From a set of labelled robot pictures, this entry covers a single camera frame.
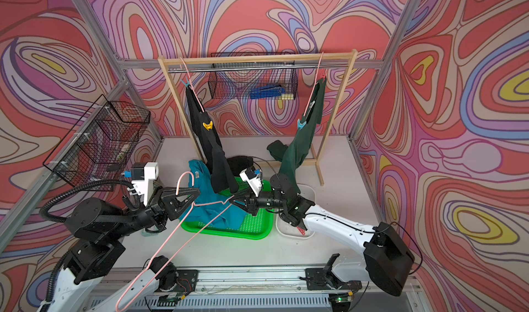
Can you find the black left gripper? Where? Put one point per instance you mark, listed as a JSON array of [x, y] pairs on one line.
[[162, 202]]

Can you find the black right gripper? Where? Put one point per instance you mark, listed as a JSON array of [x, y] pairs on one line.
[[251, 209]]

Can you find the teal t-shirt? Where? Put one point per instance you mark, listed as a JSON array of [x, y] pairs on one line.
[[210, 204]]

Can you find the red clothespin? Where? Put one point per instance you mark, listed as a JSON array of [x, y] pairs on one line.
[[301, 230]]

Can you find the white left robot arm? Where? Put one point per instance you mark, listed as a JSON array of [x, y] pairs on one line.
[[100, 226]]

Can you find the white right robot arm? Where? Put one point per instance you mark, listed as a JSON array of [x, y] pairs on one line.
[[386, 259]]

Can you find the green perforated plastic basket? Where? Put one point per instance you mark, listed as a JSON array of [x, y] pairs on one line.
[[252, 228]]

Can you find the black t-shirt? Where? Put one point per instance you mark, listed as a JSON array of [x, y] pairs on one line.
[[223, 170]]

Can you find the white plastic tray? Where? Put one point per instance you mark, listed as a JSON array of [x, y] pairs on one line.
[[285, 229]]

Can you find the dark green t-shirt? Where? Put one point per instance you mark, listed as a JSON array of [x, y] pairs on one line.
[[293, 155]]

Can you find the yellow clothespin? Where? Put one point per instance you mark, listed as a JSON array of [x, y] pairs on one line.
[[208, 126]]

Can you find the blue stapler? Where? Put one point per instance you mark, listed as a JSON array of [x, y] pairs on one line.
[[265, 92]]

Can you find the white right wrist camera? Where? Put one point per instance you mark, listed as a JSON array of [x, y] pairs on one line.
[[253, 177]]

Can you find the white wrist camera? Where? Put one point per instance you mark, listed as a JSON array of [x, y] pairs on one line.
[[142, 176], [253, 177]]

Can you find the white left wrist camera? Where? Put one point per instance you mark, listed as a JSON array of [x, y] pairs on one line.
[[142, 176]]

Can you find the metal rail base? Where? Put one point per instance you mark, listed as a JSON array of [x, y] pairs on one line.
[[290, 287]]

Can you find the black wire basket left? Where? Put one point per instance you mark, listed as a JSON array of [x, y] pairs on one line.
[[100, 143]]

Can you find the black wire basket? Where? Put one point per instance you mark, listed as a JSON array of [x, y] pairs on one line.
[[235, 80], [100, 143]]

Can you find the black wire basket back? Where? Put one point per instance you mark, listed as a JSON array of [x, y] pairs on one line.
[[235, 80]]

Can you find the wooden clothes rack frame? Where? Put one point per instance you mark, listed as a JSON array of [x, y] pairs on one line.
[[251, 61]]

